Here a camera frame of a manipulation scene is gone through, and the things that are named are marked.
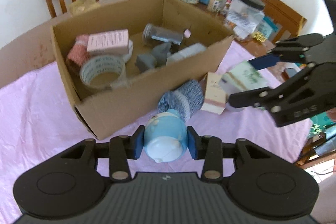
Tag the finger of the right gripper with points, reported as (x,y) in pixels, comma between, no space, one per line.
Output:
(300,49)
(296,94)

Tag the red cased smartphone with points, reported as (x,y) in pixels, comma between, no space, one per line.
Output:
(288,73)

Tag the jar of dark cookies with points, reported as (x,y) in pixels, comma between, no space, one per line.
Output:
(154,35)

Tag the white blue sock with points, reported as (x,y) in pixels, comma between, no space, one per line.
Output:
(127,56)

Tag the pink table cloth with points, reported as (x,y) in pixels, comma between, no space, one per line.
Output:
(37,122)

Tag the light blue round toy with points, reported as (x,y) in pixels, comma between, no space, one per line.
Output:
(165,137)

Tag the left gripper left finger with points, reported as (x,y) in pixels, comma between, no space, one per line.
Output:
(123,148)

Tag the pink carton box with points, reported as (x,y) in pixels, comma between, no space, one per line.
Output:
(111,42)

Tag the large clear jar black lid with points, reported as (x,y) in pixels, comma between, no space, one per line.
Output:
(243,17)

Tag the beige Kagi carton box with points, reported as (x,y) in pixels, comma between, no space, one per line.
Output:
(215,97)

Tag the teal paper packet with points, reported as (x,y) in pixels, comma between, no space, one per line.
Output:
(267,27)

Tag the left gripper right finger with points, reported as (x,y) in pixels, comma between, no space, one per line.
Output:
(209,149)

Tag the grey cat figurine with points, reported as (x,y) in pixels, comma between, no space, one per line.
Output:
(156,58)

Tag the green lid small bottle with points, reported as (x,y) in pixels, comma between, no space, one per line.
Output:
(214,5)

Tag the gold ornament coaster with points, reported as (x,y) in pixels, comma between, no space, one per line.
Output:
(259,36)

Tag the wooden chair right front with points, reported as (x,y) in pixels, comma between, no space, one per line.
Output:
(289,21)

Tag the green white soap box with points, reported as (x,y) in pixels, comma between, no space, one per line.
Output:
(240,78)

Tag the blue grey knitted sock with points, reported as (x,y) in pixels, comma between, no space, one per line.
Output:
(186,100)

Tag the pink knitted sock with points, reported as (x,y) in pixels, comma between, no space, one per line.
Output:
(78,55)

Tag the clear tape roll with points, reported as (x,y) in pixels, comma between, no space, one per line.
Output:
(103,73)

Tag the beige package on chair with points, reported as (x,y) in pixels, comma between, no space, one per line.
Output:
(82,6)

